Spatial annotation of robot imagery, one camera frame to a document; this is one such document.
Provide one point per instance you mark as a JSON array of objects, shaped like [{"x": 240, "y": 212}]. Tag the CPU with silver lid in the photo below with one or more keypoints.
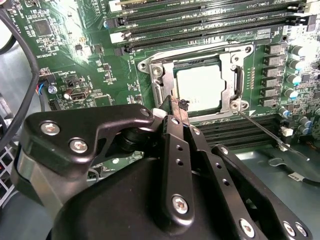
[{"x": 200, "y": 85}]

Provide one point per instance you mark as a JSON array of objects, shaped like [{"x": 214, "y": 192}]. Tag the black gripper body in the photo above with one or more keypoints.
[{"x": 112, "y": 212}]

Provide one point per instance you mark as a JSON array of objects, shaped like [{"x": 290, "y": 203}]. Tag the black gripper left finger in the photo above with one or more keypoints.
[{"x": 175, "y": 180}]

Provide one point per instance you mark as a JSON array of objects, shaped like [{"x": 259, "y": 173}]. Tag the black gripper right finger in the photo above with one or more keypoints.
[{"x": 222, "y": 173}]

